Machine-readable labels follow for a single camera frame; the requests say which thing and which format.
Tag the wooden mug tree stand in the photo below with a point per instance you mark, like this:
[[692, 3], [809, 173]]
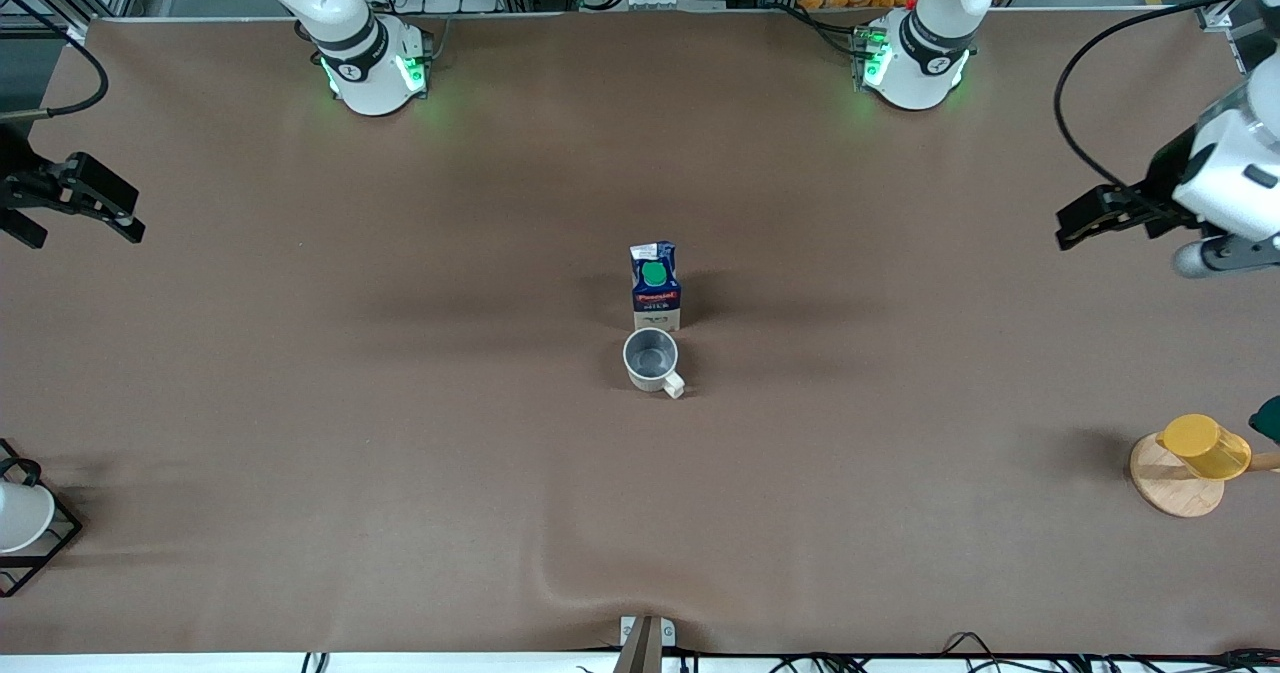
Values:
[[1175, 488]]

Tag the metal table corner bracket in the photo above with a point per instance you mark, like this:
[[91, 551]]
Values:
[[76, 35], [1215, 15]]

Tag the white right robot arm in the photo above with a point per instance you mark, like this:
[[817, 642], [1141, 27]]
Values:
[[345, 33]]

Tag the grey ceramic mug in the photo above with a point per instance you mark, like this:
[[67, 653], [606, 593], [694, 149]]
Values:
[[650, 358]]

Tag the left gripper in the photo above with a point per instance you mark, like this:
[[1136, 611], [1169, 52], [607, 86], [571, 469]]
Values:
[[1167, 177]]

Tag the dark green cup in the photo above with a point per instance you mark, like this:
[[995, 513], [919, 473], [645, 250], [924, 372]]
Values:
[[1268, 421]]

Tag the metal clamp bracket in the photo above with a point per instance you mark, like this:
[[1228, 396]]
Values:
[[668, 633]]

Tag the blue milk carton green cap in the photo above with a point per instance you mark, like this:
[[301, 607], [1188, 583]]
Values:
[[656, 293]]

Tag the yellow cup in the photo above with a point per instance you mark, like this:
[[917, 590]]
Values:
[[1205, 445]]

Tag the white cup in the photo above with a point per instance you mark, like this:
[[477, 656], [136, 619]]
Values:
[[20, 518]]

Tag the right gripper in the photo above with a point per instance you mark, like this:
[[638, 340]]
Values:
[[14, 168]]

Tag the brown table cloth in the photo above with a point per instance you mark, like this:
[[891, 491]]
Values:
[[400, 353]]

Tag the grey camera pole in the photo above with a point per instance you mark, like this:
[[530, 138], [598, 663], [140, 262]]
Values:
[[640, 653]]

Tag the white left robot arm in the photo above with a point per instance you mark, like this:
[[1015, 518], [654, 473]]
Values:
[[930, 43]]

